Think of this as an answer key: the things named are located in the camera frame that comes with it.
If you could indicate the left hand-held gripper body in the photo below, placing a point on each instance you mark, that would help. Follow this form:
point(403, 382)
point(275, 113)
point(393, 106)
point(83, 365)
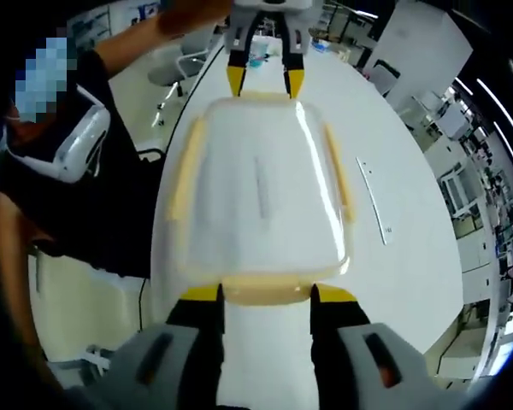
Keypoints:
point(273, 3)

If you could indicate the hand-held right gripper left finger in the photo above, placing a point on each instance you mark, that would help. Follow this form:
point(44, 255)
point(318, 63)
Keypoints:
point(188, 333)

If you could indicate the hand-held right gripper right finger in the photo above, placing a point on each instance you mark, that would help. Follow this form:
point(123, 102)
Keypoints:
point(346, 333)

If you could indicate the clear plastic storage box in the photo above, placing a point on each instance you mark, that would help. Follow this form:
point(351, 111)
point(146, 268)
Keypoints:
point(338, 267)

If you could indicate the clear storage box lid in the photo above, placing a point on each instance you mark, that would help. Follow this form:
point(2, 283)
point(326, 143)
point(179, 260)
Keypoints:
point(261, 141)

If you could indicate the white office chair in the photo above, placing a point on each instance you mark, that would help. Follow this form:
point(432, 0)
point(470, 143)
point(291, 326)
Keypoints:
point(184, 64)

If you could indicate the row of white cabinets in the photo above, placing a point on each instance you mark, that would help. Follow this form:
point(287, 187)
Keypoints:
point(466, 213)

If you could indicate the white worn headset device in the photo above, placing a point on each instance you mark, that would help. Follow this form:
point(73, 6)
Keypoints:
point(77, 145)

